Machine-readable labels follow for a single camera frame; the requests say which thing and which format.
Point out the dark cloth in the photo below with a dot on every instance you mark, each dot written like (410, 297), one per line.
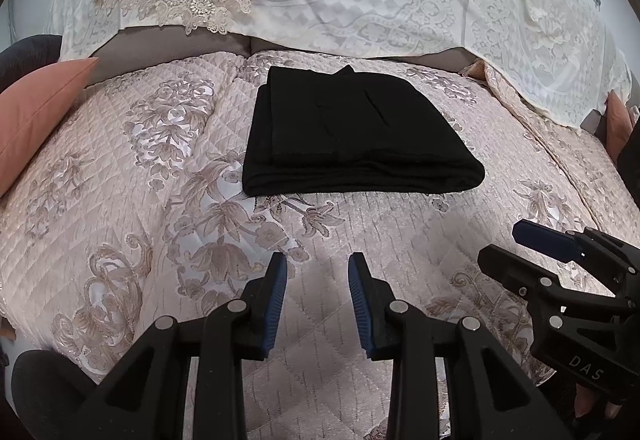
(631, 145)

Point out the pink pillow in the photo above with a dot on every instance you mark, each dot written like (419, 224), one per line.
(617, 117)
(35, 120)

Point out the pink quilted floral bedspread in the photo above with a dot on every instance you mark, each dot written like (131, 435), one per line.
(150, 220)

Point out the person's right hand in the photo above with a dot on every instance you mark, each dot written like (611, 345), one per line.
(597, 401)

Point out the dark grey cushion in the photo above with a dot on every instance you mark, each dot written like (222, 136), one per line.
(25, 57)

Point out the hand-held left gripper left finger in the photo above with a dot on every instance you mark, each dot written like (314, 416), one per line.
(274, 300)

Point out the black pants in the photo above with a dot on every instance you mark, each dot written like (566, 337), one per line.
(350, 130)

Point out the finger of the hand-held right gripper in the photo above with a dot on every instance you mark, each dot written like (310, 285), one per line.
(545, 240)
(510, 267)

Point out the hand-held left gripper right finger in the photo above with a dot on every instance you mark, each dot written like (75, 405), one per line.
(361, 300)

